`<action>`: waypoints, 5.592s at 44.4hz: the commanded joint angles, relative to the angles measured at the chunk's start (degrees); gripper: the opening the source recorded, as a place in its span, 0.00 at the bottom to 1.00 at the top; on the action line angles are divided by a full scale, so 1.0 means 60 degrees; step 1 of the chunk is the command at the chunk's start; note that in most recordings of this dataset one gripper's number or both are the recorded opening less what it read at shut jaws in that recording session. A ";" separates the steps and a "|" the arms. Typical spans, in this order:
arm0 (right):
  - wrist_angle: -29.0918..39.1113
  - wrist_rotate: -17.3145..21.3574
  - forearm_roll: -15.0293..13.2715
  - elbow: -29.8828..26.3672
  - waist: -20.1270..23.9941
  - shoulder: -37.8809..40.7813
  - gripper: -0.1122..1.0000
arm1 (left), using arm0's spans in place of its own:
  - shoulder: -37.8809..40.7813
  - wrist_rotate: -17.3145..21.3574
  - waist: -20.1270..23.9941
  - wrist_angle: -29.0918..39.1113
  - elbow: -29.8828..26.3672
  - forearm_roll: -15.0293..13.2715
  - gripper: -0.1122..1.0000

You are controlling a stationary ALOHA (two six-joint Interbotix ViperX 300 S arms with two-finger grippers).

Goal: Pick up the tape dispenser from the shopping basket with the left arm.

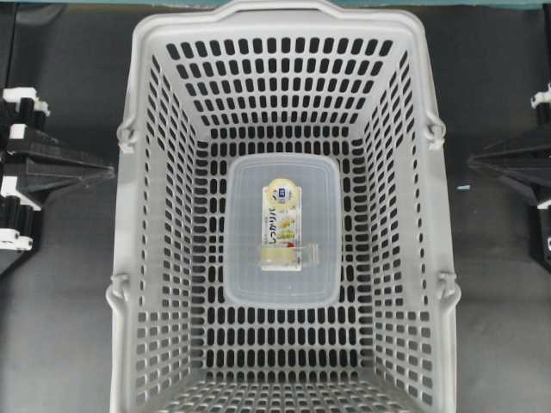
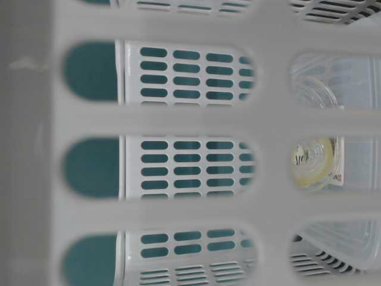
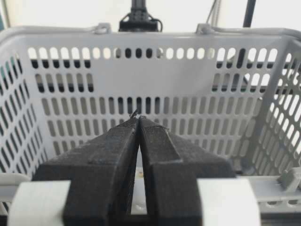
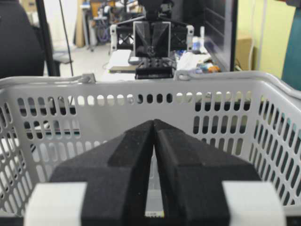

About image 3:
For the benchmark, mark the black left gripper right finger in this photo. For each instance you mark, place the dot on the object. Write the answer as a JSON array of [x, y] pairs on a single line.
[[171, 167]]

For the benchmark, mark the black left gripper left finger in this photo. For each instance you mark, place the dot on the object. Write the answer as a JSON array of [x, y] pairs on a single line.
[[102, 175]]

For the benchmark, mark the grey plastic shopping basket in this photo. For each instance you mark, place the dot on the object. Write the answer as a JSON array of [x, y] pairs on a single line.
[[234, 92]]

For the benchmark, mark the black vertical pole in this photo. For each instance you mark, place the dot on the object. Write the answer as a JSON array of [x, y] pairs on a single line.
[[250, 6]]

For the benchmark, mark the black camera stand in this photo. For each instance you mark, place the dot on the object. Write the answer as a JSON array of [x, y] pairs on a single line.
[[139, 19]]

